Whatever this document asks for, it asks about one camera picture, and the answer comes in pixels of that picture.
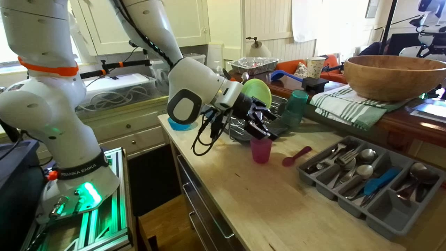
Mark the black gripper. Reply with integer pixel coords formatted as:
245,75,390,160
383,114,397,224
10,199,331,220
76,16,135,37
232,93,277,139

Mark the aluminium foil tray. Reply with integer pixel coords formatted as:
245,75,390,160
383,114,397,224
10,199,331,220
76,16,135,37
231,57,278,76

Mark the teal plastic cup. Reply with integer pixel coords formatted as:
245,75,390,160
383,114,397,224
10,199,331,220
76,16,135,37
286,89,307,129

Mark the blue handled utensil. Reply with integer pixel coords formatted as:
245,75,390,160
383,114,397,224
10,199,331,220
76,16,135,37
363,167,399,196

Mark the blue ladle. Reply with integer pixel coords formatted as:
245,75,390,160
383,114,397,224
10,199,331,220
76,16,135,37
270,69,327,93

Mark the grey cutlery tray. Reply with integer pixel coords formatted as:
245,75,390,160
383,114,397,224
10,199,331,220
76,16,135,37
296,136,444,239

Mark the pink plastic cup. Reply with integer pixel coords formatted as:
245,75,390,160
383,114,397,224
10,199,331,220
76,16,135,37
250,138,271,163

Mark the paper cup with dots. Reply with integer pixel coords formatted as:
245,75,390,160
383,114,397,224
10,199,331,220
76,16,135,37
305,57,324,78

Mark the blue plastic bowl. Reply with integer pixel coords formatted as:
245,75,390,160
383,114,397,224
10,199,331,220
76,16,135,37
167,117,192,131

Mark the grey dish drying rack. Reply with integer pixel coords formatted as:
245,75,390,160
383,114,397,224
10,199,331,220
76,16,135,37
224,94,291,143

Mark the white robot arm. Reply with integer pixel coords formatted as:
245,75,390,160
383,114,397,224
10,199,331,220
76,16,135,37
0,0,274,223

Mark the clear plastic storage bin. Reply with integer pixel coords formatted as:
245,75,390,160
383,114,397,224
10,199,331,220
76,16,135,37
76,60,168,111

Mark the green striped dish towel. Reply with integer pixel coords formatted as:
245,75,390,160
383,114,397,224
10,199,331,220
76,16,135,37
309,85,405,131

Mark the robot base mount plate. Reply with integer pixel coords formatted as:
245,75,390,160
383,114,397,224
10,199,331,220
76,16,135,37
24,147,133,251

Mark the large wooden bowl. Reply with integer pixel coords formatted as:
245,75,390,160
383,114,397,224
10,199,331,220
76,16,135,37
342,54,446,101

